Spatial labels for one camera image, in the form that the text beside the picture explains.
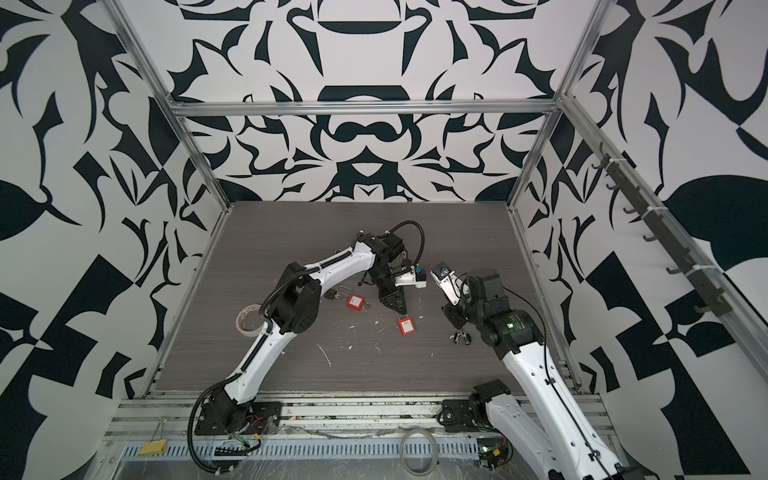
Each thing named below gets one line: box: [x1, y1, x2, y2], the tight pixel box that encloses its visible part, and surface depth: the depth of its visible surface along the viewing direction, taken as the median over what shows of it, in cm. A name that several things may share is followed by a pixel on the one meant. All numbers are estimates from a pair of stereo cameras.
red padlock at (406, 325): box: [397, 312, 416, 336], surface depth 89 cm
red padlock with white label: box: [336, 285, 366, 311], surface depth 95 cm
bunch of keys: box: [449, 328, 472, 345], surface depth 87 cm
